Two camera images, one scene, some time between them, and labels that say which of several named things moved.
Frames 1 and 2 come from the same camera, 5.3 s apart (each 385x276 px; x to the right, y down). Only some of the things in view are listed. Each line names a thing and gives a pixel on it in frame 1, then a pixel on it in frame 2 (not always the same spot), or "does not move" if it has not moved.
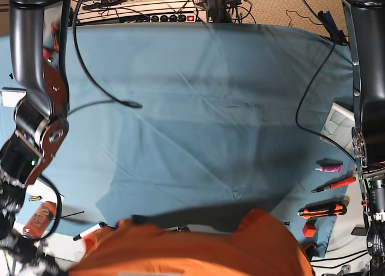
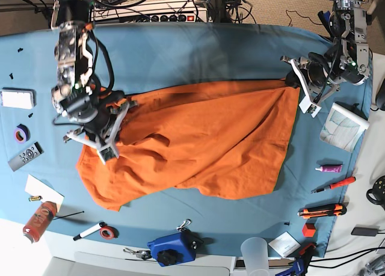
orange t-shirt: (255, 244) → (227, 139)
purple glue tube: (329, 168) does not move
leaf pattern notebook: (338, 127) does not move
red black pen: (334, 185) does not move
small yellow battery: (38, 198) does not move
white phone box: (10, 97) does not move
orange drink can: (40, 221) does not move
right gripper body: (19, 255) → (101, 114)
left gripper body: (374, 217) → (310, 72)
